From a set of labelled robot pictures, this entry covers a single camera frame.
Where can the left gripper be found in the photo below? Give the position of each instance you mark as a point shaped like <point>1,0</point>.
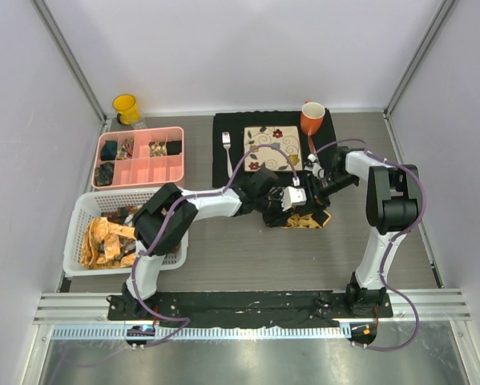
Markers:
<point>278,217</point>

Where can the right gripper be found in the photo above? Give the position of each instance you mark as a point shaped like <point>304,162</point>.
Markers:
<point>321,201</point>

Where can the yellow beetle print tie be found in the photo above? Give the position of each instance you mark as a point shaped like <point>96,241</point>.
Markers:
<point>316,220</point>

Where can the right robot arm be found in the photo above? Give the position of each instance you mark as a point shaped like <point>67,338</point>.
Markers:
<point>393,207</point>

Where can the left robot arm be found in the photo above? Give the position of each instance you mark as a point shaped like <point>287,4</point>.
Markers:
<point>163,221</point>

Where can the floral square ceramic plate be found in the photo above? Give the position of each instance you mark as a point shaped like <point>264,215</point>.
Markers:
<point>286,138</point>

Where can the orange mug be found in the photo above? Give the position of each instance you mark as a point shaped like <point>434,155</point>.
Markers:
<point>312,116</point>

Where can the silver fork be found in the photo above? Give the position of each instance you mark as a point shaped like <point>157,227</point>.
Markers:
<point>226,141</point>

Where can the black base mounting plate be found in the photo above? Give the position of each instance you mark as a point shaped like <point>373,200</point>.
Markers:
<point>245,309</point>

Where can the black rolled tie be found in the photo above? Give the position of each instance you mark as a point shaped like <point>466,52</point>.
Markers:
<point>174,147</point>

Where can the beige patterned rolled tie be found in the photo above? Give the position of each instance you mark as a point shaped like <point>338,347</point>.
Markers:
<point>157,149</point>

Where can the brown white patterned tie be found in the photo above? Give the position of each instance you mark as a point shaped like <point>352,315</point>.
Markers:
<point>123,216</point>

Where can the pink compartment organizer tray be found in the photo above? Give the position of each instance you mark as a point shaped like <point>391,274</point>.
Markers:
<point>142,170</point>

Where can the clear plastic cup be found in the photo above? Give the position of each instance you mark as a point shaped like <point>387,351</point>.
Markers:
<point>138,123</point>

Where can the colourful rolled tie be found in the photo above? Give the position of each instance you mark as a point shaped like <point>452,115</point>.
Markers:
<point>125,149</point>

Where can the dark patterned rolled tie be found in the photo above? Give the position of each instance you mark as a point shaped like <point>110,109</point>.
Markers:
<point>104,174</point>

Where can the orange patterned tie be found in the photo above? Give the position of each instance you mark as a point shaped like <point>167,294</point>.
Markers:
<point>107,245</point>

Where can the dark green rolled tie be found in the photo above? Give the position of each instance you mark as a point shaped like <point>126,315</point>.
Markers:
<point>108,151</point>

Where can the yellow mug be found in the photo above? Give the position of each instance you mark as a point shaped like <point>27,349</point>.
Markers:
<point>127,109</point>

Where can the white perforated plastic basket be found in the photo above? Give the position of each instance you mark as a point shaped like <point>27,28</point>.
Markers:
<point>89,206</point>

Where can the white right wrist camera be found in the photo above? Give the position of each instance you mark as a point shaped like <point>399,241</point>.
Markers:
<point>312,164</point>

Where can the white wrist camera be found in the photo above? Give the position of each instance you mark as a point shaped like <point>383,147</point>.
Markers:
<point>292,196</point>
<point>312,164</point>

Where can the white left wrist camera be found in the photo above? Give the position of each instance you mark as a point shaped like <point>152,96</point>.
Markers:
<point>292,196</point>

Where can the knife with patterned handle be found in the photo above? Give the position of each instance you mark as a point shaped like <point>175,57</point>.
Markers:
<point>311,145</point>

